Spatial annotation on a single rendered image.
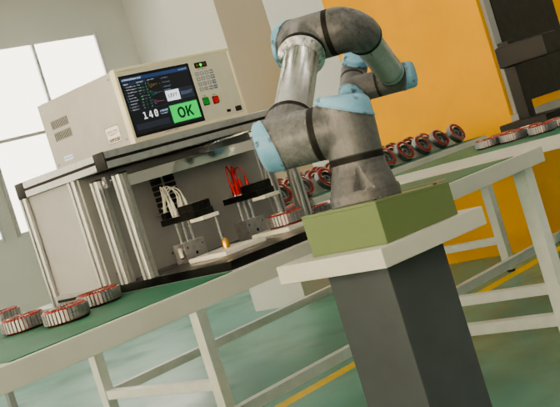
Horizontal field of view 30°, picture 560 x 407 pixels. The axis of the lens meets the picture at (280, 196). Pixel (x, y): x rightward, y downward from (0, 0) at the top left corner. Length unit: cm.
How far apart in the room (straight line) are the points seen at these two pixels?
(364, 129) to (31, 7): 859
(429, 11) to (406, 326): 444
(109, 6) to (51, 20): 76
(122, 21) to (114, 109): 834
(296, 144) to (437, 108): 433
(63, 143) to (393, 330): 130
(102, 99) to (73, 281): 51
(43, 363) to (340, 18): 106
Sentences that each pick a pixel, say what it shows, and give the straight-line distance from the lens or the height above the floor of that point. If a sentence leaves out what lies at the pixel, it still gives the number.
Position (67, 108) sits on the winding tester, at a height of 127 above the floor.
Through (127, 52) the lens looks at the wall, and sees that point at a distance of 1109.
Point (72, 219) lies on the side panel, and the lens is 289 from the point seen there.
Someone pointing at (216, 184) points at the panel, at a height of 95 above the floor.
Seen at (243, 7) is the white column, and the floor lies 198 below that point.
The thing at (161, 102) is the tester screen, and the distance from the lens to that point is 289.
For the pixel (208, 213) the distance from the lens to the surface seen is 279.
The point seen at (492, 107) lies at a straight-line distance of 627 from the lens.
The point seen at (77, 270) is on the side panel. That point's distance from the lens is 294.
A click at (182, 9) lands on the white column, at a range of 710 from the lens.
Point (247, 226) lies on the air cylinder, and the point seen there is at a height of 81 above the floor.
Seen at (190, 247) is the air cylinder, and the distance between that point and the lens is 283.
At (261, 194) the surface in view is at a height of 88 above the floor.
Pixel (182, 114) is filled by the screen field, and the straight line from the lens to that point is 292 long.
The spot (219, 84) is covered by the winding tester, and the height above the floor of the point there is 122.
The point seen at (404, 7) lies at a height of 161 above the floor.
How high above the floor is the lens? 97
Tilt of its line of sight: 2 degrees down
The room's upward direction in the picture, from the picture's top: 17 degrees counter-clockwise
